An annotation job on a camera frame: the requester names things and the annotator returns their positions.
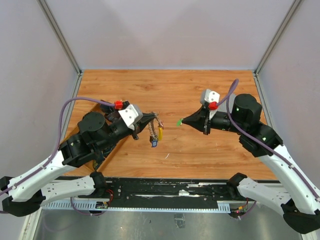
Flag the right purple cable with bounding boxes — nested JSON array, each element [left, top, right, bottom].
[[209, 78, 320, 202]]

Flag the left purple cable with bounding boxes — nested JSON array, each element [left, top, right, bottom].
[[0, 96, 123, 217]]

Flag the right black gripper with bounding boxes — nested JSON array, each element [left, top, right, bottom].
[[181, 104, 246, 135]]

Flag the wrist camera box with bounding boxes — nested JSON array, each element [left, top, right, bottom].
[[118, 104, 143, 131], [200, 89, 220, 105]]

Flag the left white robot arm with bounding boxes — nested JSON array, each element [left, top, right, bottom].
[[0, 110, 157, 217]]

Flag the black items in tray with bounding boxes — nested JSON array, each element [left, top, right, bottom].
[[100, 100, 124, 123]]

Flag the purple cable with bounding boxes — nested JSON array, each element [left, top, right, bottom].
[[209, 78, 320, 202], [0, 96, 123, 217]]

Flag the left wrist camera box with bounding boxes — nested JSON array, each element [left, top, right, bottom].
[[118, 104, 143, 131]]

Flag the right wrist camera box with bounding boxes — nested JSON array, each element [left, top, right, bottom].
[[200, 89, 220, 105]]

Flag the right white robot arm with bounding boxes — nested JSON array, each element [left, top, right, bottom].
[[181, 93, 320, 234]]

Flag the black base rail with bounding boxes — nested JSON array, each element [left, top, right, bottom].
[[77, 177, 258, 208]]

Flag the grey cloth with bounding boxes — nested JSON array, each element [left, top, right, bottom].
[[218, 93, 262, 116]]

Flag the keyring with coloured keys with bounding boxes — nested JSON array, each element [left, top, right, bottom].
[[147, 112, 164, 148]]

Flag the green tagged key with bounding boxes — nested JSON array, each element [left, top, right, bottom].
[[176, 118, 183, 127]]

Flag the wooden compartment tray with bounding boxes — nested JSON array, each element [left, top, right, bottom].
[[58, 111, 133, 168]]

